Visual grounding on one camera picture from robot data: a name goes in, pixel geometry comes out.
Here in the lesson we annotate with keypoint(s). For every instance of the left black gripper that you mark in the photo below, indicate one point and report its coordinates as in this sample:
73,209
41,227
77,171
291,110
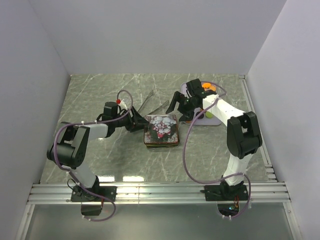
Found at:
136,122

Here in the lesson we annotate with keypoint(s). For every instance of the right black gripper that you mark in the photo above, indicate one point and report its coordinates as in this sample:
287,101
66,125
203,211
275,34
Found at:
177,97

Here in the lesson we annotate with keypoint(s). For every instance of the metal tongs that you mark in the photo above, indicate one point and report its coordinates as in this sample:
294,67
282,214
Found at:
151,103

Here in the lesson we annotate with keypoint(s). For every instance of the gold tin lid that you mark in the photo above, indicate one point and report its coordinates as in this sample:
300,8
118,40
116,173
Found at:
162,131

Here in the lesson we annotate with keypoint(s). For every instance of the gold cookie tin base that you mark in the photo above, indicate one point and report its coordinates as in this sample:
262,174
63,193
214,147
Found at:
162,147

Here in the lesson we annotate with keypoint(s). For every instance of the lavender plastic tray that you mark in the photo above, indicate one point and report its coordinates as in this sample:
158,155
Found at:
202,120

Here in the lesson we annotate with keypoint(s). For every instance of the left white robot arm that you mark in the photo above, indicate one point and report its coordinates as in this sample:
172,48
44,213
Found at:
72,145

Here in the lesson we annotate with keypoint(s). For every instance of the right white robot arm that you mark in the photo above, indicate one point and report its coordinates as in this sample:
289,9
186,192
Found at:
243,137

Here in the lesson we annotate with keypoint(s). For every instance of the orange fish cookie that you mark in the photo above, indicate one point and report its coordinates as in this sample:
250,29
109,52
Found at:
206,85

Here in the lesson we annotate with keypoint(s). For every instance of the orange flower cookie top-right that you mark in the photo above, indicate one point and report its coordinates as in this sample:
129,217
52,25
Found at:
213,88

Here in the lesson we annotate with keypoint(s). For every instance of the green round cookie right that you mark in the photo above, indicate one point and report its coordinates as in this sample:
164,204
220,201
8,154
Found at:
209,115

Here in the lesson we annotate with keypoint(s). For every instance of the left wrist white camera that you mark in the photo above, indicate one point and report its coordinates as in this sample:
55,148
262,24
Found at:
121,104

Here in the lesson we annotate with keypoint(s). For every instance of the aluminium rail frame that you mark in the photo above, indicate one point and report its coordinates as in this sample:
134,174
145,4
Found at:
158,194

